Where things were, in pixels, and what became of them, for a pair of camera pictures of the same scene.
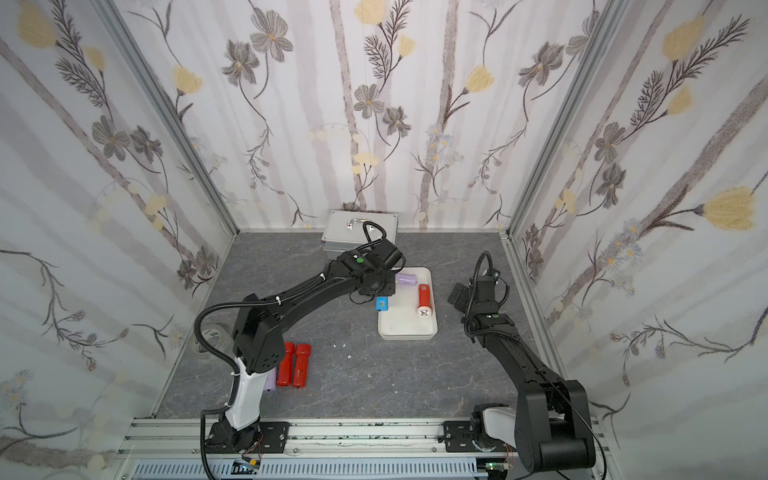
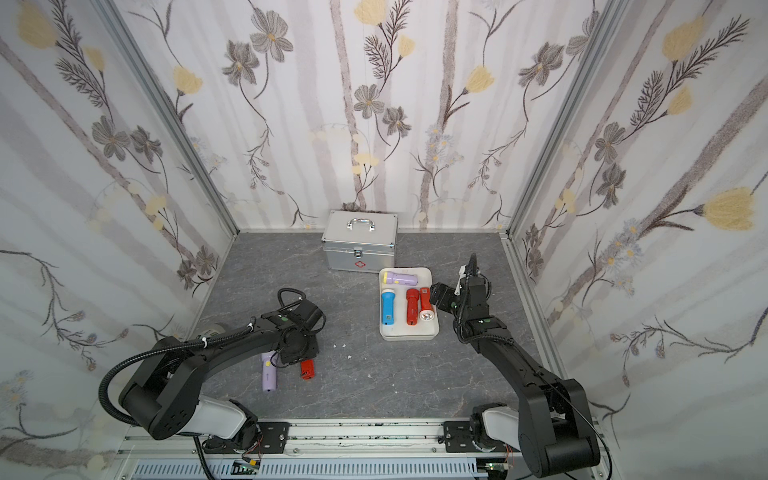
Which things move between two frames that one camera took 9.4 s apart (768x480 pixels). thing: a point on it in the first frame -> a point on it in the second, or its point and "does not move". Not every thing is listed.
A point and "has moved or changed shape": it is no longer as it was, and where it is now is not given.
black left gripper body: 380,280 -> 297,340
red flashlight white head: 424,309 does not move
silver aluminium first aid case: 344,231 does not move
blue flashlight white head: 382,303 has moved or changed shape
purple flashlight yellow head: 406,279 does not move
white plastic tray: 401,321 does not move
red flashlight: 303,352 -> 412,296
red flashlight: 285,365 -> 307,369
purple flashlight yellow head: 271,380 does not move
